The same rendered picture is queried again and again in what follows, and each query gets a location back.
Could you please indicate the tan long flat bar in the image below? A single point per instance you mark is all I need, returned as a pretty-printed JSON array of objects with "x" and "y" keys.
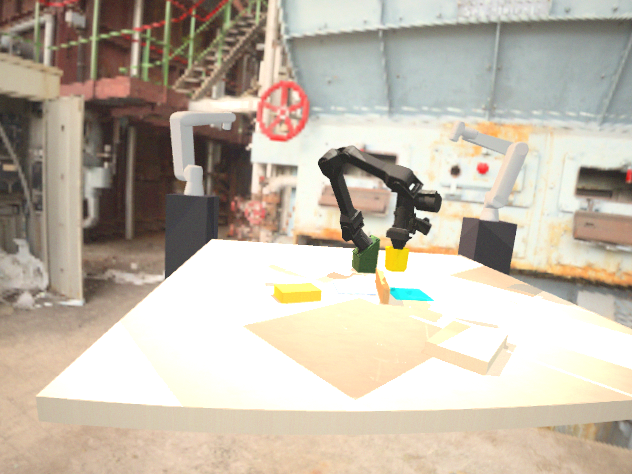
[{"x": 382, "y": 286}]

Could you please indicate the yellow rectangular block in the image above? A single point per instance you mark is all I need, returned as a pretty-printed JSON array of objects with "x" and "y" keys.
[{"x": 297, "y": 293}]

